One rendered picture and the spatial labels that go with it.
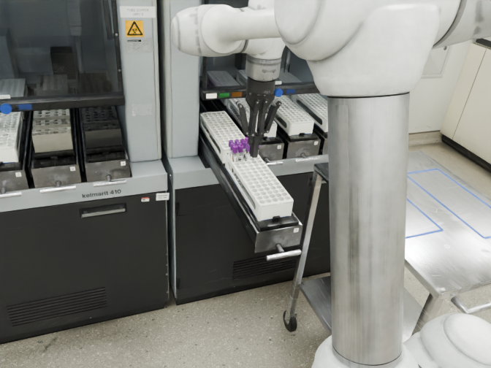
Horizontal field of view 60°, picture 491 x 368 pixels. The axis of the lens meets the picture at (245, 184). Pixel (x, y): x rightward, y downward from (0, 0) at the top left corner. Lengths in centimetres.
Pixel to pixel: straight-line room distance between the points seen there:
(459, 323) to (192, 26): 77
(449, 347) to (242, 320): 130
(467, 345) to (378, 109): 42
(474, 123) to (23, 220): 312
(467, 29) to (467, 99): 312
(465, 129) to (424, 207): 242
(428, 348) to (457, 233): 56
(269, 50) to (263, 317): 126
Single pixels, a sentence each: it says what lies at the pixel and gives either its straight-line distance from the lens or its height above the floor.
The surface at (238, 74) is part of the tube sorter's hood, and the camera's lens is 149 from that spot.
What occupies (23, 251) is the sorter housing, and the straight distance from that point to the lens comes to 163.
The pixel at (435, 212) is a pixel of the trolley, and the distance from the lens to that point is 136.
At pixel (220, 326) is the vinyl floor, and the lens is 194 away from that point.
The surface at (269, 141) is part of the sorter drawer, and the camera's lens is 156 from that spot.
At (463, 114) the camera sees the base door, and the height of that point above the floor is 31.
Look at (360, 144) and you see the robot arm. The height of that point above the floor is 129.
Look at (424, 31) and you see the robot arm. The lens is 54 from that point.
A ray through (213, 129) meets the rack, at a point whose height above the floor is 86.
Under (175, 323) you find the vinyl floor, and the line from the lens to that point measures 196.
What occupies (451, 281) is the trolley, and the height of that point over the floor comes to 82.
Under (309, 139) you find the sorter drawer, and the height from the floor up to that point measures 81.
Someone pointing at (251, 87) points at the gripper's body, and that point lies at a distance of 114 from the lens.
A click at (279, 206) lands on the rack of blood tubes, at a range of 115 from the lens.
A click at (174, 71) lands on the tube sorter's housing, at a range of 144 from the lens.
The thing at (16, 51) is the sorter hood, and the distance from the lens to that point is 139.
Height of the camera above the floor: 152
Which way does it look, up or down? 33 degrees down
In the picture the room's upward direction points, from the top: 5 degrees clockwise
